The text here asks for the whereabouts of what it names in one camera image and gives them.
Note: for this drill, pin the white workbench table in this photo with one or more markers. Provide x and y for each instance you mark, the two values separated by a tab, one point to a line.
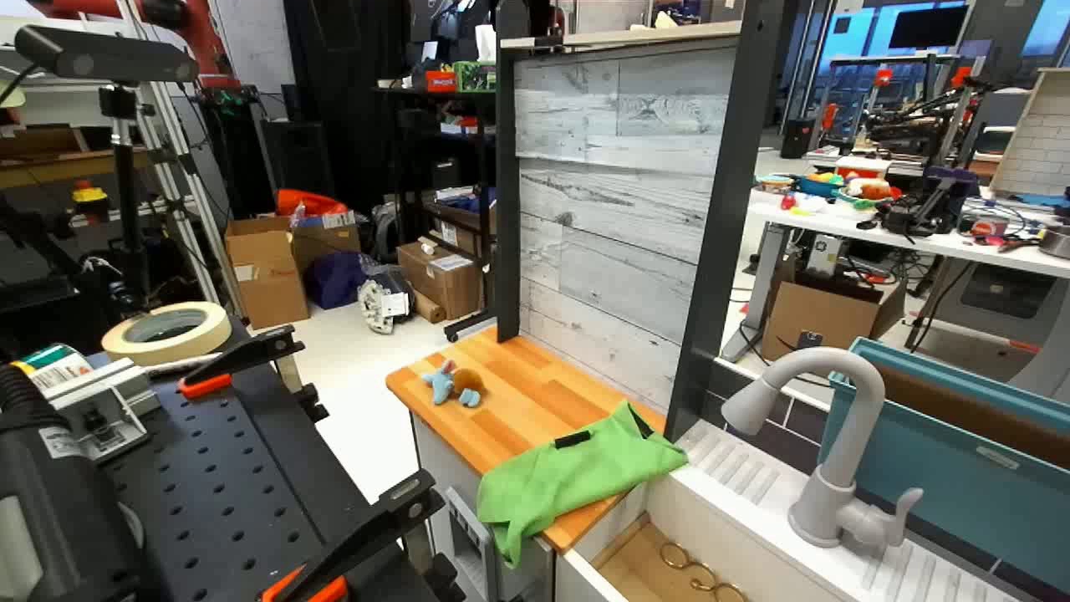
838	219

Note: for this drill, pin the black perforated metal table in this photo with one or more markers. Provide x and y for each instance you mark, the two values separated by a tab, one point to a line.
235	490

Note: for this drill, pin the black orange clamp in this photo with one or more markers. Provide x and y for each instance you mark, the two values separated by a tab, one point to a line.
218	371

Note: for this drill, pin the black camera on stand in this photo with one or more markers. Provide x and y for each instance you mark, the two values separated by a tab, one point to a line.
102	53

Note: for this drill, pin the teal bin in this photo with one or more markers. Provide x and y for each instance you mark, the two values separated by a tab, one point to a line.
986	456

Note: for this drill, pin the cardboard box on floor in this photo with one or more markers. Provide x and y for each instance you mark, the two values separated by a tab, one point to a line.
450	281

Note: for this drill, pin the white sink basin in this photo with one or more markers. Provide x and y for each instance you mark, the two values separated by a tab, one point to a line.
721	528

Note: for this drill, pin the grey kitchen faucet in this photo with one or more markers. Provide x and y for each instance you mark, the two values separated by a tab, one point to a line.
827	504

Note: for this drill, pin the wooden butcher block counter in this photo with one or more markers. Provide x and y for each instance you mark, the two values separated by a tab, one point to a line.
530	400

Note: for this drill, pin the black shelving unit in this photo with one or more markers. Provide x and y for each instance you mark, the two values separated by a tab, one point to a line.
446	174

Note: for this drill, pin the green cloth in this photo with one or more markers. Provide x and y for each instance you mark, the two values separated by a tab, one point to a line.
526	494

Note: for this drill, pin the cardboard box under table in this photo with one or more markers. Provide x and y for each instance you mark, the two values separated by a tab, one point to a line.
827	319

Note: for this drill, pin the large cardboard box left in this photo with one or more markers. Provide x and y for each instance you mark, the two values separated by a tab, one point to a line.
267	281

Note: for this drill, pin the whitewashed wood back panel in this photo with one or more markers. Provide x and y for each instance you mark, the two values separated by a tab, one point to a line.
615	159

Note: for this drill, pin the black metal frame post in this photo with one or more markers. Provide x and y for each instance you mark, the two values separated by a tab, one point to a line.
754	71

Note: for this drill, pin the masking tape roll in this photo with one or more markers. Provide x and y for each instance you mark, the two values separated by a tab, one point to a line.
168	333

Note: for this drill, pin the blue plush toy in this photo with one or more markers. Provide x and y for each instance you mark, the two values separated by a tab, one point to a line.
451	381

